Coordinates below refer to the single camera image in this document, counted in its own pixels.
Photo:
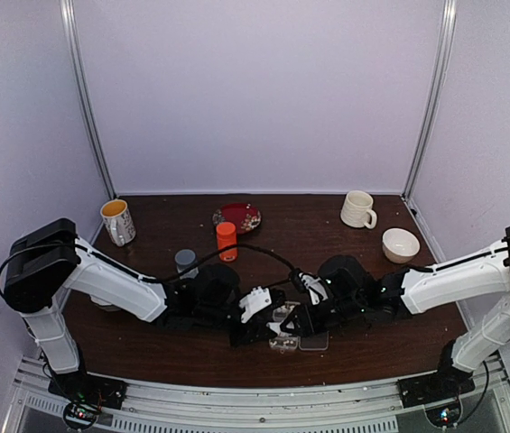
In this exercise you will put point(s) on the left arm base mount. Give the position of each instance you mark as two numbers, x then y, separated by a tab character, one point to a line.
87	396

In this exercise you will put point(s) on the left aluminium frame post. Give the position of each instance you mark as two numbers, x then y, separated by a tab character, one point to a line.
68	17

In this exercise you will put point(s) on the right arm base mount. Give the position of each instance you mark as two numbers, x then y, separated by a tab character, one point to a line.
439	392

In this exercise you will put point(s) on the white scalloped bowl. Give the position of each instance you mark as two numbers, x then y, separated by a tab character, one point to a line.
106	306

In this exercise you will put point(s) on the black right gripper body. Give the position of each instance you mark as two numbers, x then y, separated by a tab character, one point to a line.
348	309

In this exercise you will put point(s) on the cream ribbed mug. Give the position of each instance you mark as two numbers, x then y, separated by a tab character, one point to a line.
357	210

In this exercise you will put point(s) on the white pill bottle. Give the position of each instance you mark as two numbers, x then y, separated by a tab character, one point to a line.
275	327

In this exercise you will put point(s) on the grey lid pill bottle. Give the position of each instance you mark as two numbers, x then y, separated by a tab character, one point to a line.
185	261

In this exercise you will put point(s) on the red floral plate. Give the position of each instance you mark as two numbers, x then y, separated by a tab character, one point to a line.
245	216

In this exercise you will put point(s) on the clear plastic pill organizer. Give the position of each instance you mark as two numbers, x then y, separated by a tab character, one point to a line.
289	343

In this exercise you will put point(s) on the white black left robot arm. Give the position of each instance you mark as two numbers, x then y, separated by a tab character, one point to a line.
54	257

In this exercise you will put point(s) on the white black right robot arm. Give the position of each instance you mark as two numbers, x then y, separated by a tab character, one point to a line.
412	290

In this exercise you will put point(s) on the small white bowl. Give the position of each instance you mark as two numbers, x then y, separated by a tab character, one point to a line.
399	245

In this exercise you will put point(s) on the yellow interior patterned mug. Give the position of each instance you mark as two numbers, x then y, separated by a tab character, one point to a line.
118	222

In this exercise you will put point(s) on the orange pill bottle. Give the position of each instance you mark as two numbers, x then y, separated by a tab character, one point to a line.
226	238

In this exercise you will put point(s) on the right aluminium frame post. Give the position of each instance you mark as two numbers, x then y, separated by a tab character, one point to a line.
438	77

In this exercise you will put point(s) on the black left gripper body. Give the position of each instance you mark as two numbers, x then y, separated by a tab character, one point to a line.
210	317

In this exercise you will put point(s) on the aluminium frame post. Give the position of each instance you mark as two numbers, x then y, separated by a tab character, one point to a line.
68	17
438	77

